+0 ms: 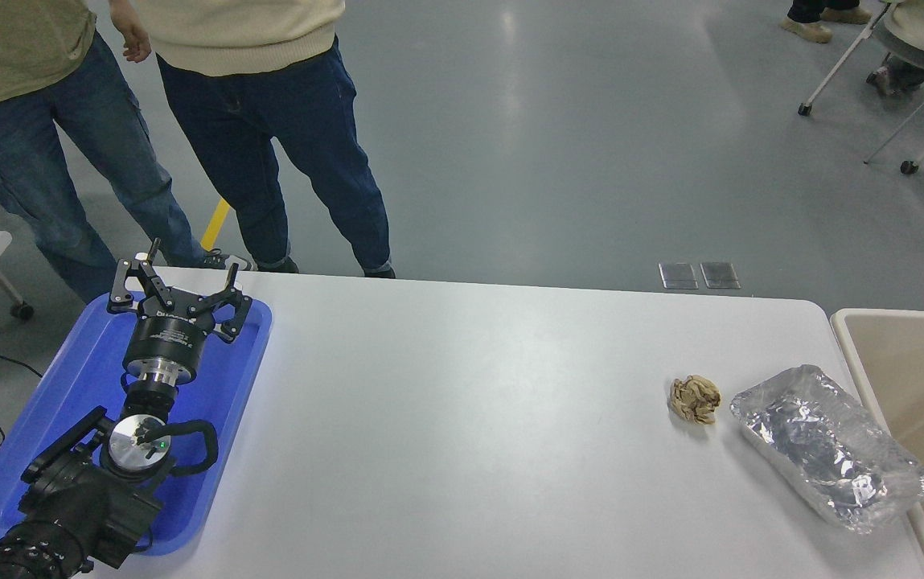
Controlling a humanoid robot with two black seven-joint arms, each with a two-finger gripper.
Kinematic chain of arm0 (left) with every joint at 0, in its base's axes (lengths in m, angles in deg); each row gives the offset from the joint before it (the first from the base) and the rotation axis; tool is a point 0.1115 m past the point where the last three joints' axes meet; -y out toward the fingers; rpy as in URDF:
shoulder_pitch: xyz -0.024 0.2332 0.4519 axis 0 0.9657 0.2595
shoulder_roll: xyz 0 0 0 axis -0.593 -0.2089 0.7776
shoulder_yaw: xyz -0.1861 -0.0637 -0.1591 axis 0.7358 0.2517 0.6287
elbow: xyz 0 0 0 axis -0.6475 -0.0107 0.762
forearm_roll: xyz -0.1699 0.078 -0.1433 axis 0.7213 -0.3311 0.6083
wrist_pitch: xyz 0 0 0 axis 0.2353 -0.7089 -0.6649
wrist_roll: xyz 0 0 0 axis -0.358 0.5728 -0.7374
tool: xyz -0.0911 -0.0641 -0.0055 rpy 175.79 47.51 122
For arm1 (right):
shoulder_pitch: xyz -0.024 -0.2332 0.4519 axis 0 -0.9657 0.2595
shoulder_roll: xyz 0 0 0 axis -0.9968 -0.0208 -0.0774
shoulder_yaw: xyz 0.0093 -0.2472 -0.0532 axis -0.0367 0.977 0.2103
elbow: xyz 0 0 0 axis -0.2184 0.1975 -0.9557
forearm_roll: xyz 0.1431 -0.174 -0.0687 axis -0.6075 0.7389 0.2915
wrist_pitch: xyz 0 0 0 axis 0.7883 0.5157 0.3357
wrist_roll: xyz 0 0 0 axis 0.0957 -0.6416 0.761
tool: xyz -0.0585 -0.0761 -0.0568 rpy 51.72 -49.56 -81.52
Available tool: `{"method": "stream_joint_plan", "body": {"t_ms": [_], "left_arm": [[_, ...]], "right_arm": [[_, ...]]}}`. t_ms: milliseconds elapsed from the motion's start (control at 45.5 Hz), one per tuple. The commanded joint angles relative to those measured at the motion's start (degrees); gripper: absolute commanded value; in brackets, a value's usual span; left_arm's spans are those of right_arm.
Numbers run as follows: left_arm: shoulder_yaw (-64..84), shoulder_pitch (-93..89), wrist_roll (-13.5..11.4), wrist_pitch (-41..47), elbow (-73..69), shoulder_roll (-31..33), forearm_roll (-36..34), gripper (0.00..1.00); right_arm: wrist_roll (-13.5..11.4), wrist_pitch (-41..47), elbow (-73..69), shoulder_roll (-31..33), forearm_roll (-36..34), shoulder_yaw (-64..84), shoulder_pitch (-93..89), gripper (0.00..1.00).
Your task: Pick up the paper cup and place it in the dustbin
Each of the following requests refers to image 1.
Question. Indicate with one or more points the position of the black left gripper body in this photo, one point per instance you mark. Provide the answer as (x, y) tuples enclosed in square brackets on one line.
[(168, 338)]

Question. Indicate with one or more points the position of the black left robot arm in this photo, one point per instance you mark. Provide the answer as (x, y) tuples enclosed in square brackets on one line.
[(67, 498)]

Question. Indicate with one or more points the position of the person's right hand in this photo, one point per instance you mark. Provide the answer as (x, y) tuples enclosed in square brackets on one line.
[(133, 39)]

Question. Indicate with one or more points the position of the blue plastic tray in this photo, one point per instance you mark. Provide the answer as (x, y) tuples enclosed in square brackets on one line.
[(67, 386)]

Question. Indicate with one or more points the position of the person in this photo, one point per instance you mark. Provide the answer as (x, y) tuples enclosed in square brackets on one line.
[(811, 28), (27, 121), (268, 121), (920, 24)]

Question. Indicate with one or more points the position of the silver floor plate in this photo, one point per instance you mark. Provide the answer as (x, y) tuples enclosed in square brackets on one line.
[(720, 275), (678, 276)]

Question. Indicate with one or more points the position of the crumpled tan paper ball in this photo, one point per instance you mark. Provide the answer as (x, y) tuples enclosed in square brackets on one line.
[(695, 400)]

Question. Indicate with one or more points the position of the silver foil tray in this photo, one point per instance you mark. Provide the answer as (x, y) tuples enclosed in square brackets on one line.
[(823, 446)]

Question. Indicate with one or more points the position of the large pale bin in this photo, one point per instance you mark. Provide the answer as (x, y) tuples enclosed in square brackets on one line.
[(912, 378)]

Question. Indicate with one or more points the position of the white frame wheeled chair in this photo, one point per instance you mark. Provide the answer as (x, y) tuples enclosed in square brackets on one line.
[(908, 167), (839, 60)]

